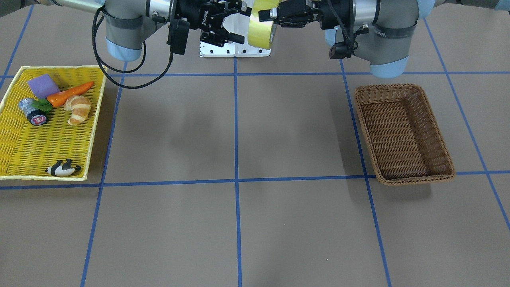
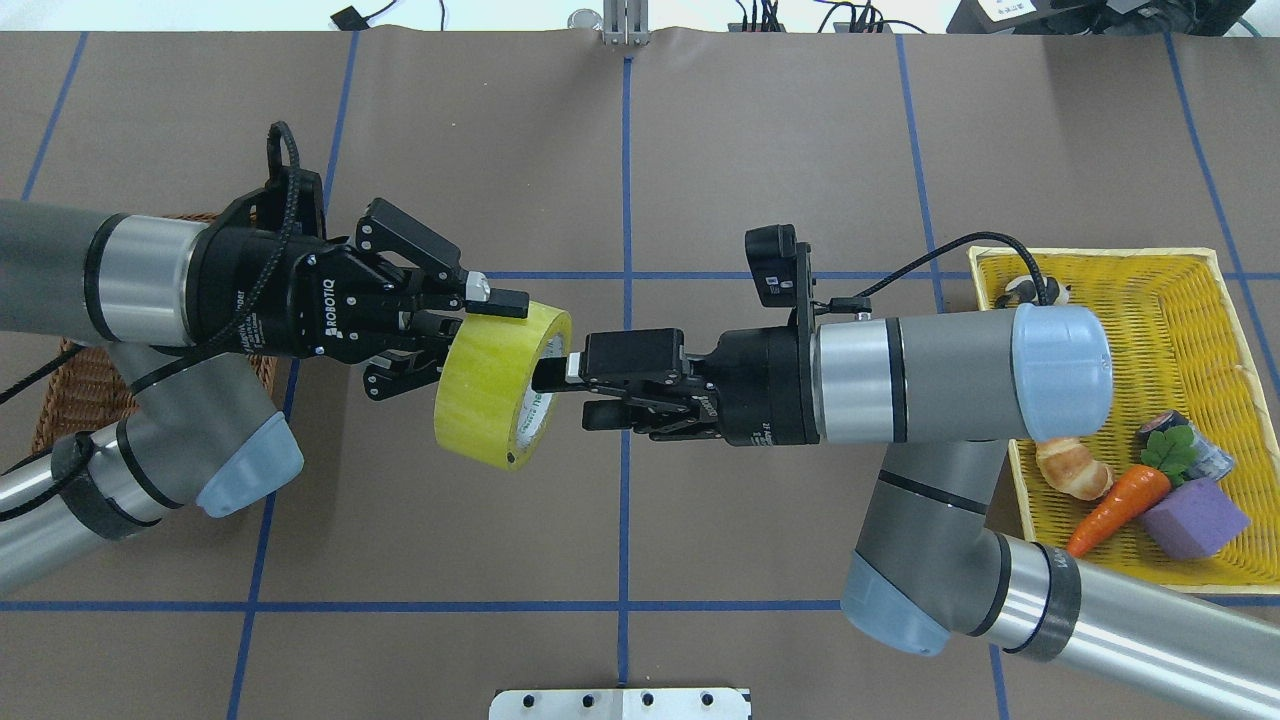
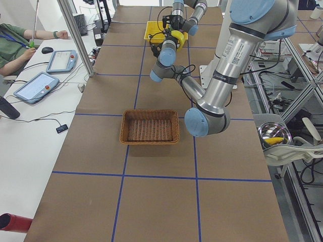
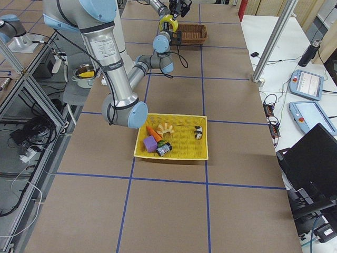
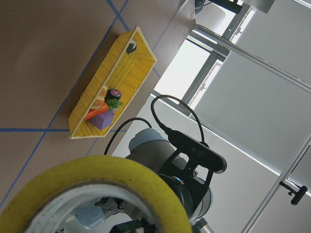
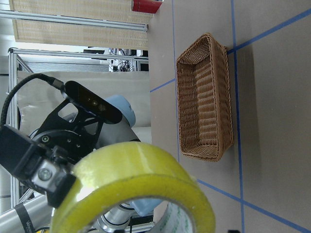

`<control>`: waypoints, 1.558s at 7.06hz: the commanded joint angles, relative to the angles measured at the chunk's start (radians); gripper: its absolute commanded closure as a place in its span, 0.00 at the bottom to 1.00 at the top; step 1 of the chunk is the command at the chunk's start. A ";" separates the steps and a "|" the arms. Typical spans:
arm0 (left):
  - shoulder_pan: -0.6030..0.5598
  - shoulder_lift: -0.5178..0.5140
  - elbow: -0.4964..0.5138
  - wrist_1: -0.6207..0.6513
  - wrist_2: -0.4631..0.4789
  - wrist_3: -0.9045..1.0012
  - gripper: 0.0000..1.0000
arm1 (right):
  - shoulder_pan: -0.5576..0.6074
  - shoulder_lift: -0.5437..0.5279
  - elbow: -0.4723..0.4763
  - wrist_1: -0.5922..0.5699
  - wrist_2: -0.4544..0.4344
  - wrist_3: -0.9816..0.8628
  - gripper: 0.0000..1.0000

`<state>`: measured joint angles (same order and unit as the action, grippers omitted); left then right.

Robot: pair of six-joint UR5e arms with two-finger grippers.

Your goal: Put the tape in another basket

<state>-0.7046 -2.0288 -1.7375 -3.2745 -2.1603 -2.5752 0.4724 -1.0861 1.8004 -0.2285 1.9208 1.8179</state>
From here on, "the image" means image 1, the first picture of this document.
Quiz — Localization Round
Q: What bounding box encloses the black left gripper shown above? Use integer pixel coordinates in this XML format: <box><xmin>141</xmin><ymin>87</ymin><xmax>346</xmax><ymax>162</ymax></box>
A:
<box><xmin>258</xmin><ymin>0</ymin><xmax>331</xmax><ymax>28</ymax></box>

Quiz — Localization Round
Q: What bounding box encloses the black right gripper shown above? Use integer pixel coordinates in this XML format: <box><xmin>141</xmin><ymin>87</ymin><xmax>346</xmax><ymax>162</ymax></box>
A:
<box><xmin>175</xmin><ymin>0</ymin><xmax>253</xmax><ymax>47</ymax></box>

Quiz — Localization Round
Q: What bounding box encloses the yellow tape roll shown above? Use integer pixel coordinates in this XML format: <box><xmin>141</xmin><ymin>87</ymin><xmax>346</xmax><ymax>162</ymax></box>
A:
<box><xmin>247</xmin><ymin>0</ymin><xmax>279</xmax><ymax>50</ymax></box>

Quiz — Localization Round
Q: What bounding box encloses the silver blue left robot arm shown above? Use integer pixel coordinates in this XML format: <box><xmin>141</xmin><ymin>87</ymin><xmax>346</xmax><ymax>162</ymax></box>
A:
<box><xmin>256</xmin><ymin>0</ymin><xmax>509</xmax><ymax>79</ymax></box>

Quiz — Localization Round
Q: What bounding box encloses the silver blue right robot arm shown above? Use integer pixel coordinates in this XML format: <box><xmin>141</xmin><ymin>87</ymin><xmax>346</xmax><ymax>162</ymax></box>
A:
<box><xmin>50</xmin><ymin>0</ymin><xmax>252</xmax><ymax>61</ymax></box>

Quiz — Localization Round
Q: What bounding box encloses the brown wicker basket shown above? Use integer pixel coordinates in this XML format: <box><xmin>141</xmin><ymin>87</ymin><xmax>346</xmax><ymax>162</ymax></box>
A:
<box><xmin>355</xmin><ymin>83</ymin><xmax>457</xmax><ymax>187</ymax></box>

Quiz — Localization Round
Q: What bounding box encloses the yellow woven basket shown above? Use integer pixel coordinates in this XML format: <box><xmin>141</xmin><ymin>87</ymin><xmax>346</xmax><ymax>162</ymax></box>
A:
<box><xmin>0</xmin><ymin>65</ymin><xmax>106</xmax><ymax>181</ymax></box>

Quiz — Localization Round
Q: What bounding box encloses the toy croissant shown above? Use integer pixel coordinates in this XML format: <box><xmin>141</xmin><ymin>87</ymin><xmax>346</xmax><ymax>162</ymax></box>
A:
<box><xmin>64</xmin><ymin>96</ymin><xmax>91</xmax><ymax>126</ymax></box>

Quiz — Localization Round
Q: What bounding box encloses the orange toy carrot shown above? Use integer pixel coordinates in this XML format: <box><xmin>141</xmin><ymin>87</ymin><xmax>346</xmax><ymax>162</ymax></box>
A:
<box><xmin>30</xmin><ymin>81</ymin><xmax>95</xmax><ymax>112</ymax></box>

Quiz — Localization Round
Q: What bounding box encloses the purple foam block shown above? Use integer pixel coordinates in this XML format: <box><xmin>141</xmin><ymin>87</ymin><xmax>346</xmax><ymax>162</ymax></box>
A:
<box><xmin>27</xmin><ymin>73</ymin><xmax>61</xmax><ymax>99</ymax></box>

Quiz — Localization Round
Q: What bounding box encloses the black silver can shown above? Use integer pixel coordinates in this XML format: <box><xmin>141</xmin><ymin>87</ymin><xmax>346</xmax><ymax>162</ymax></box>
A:
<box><xmin>18</xmin><ymin>98</ymin><xmax>49</xmax><ymax>126</ymax></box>

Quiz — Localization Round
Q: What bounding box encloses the toy panda figure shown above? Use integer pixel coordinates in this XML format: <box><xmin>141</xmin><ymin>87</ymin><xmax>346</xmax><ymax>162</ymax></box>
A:
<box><xmin>44</xmin><ymin>158</ymin><xmax>82</xmax><ymax>177</ymax></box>

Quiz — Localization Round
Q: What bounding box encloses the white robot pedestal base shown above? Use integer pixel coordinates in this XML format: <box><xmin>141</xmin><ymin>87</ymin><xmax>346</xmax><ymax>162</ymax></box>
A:
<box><xmin>199</xmin><ymin>14</ymin><xmax>271</xmax><ymax>58</ymax></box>

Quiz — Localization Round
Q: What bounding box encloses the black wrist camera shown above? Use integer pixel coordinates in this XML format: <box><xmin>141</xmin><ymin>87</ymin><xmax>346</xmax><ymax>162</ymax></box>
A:
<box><xmin>167</xmin><ymin>19</ymin><xmax>190</xmax><ymax>55</ymax></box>

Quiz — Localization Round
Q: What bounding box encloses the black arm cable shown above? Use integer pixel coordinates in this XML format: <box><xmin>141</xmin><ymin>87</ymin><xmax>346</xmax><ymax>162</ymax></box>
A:
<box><xmin>92</xmin><ymin>7</ymin><xmax>174</xmax><ymax>89</ymax></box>

